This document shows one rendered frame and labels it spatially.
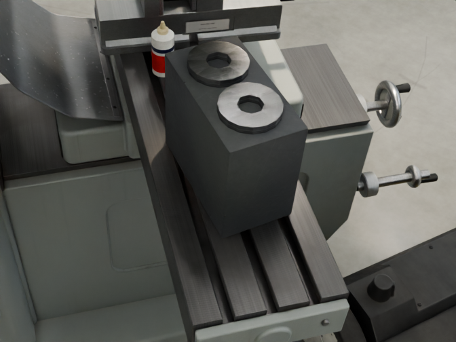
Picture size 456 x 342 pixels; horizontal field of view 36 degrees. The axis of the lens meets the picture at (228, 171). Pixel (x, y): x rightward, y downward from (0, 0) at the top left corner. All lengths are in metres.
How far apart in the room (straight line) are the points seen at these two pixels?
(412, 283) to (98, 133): 0.68
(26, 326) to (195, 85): 0.92
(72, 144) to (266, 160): 0.53
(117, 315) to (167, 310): 0.13
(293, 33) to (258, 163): 2.05
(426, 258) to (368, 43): 1.62
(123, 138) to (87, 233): 0.28
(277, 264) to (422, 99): 1.84
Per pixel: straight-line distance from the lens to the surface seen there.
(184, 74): 1.02
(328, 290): 1.02
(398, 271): 1.48
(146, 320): 1.81
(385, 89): 1.77
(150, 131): 1.20
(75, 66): 1.42
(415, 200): 2.42
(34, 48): 1.39
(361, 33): 3.05
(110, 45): 1.35
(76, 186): 1.45
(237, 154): 0.92
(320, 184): 1.65
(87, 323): 1.82
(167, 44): 1.25
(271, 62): 1.52
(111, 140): 1.39
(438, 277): 1.50
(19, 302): 1.67
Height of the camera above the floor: 1.76
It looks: 48 degrees down
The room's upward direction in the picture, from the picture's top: 5 degrees clockwise
